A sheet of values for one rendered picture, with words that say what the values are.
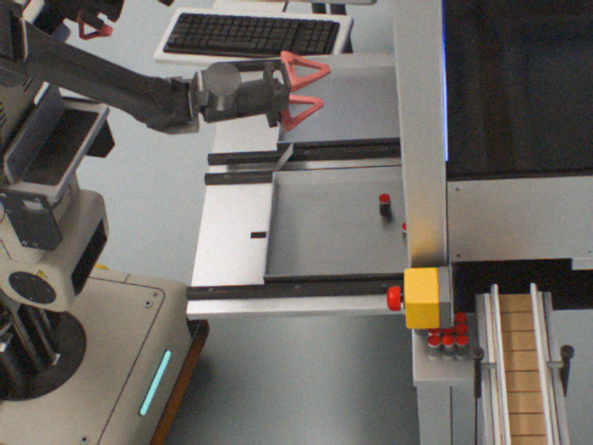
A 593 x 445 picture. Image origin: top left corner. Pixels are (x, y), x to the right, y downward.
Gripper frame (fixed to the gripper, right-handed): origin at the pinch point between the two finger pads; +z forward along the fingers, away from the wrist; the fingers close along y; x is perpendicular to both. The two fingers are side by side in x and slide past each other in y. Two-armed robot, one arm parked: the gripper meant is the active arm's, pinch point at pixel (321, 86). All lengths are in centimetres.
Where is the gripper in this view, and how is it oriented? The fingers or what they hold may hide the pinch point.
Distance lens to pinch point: 176.7
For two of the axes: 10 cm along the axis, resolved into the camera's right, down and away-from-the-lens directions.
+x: 2.5, 8.7, -4.2
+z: 9.6, -1.8, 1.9
